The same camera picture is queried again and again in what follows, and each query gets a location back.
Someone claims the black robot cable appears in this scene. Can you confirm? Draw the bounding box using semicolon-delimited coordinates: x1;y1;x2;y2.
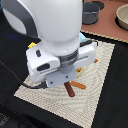
0;59;48;90

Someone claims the woven beige placemat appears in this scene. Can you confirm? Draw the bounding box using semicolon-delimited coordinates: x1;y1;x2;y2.
14;39;115;128

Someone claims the brown toy sausage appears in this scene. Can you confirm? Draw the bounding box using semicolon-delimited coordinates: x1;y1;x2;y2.
64;82;75;97

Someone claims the beige bowl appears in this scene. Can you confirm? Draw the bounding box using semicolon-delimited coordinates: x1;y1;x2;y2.
116;4;128;31

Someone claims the light blue toy milk carton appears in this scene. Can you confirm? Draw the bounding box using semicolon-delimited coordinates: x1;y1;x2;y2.
79;32;88;43

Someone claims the toy fork wooden handle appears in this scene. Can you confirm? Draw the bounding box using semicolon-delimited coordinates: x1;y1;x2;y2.
69;81;86;89

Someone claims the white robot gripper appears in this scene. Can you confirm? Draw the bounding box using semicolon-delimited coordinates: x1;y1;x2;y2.
26;40;98;87

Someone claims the yellow toy butter box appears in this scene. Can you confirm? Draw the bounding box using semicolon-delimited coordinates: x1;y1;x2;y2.
28;42;37;48

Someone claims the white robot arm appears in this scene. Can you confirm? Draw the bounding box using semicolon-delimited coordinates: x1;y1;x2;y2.
1;0;97;87

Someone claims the grey toy pot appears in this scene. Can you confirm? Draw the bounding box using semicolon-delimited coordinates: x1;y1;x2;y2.
82;2;100;24

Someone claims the brown toy stove board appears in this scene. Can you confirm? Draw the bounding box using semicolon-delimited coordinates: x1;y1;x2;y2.
81;0;128;43

